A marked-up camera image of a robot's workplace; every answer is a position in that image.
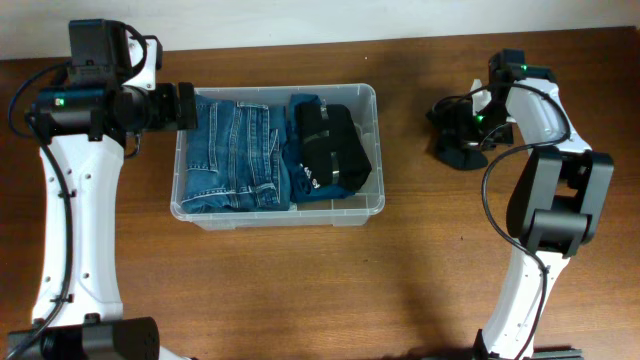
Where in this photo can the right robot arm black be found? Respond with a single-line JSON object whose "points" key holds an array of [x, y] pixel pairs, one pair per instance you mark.
{"points": [[555, 207]]}

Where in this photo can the small black cloth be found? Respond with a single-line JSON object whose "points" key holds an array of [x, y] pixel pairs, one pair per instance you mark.
{"points": [[453, 120]]}

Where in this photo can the large black cloth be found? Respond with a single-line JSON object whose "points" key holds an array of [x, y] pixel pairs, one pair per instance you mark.
{"points": [[331, 147]]}

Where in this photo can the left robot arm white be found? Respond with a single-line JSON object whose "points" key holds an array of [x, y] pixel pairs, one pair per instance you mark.
{"points": [[87, 123]]}

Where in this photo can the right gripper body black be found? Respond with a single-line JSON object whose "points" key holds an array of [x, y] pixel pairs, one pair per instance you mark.
{"points": [[492, 130]]}

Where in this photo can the blue cloth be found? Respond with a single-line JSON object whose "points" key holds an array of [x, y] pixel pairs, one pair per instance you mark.
{"points": [[303, 190]]}

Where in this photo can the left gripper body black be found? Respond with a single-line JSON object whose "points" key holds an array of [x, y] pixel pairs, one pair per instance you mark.
{"points": [[163, 109]]}

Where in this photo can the clear plastic storage bin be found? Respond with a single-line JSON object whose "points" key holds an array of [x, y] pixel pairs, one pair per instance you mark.
{"points": [[361, 100]]}

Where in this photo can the dark blue jeans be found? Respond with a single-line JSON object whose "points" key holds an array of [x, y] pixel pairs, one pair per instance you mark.
{"points": [[234, 158]]}

